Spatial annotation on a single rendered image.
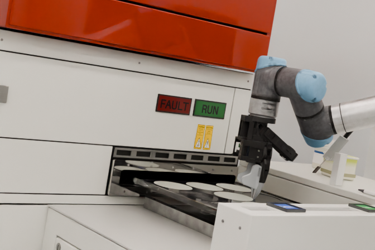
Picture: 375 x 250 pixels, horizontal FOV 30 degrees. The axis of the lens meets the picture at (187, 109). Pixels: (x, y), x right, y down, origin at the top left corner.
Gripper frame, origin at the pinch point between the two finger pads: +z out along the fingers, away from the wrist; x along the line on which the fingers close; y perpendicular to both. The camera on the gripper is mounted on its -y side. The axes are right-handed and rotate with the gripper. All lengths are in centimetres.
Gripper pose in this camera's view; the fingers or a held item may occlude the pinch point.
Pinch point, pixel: (256, 194)
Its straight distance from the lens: 182.4
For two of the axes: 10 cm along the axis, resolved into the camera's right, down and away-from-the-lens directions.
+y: -9.6, -1.5, -2.3
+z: -1.6, 9.8, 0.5
